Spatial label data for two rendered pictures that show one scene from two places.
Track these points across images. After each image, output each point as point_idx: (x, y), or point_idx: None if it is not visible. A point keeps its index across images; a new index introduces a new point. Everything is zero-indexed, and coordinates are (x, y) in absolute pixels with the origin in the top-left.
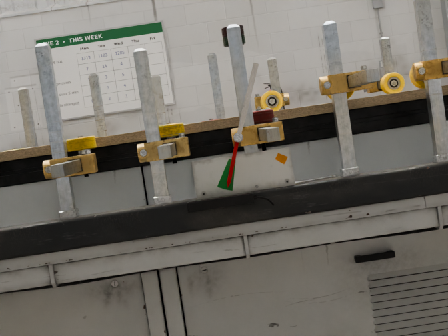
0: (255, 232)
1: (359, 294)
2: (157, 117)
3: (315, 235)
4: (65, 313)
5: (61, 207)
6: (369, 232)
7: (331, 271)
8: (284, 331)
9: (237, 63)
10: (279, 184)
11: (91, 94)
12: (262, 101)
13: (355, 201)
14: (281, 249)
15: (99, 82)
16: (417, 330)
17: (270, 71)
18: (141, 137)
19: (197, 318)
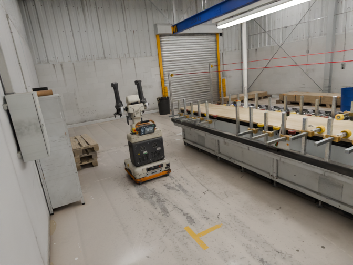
0: (281, 156)
1: (315, 179)
2: (267, 126)
3: (293, 162)
4: (258, 153)
5: (249, 137)
6: (305, 167)
7: (310, 170)
8: (297, 177)
9: (282, 121)
10: (286, 149)
11: (300, 100)
12: (335, 116)
13: (300, 160)
14: (286, 162)
15: (302, 98)
16: (328, 194)
17: (351, 105)
18: (272, 126)
19: (280, 166)
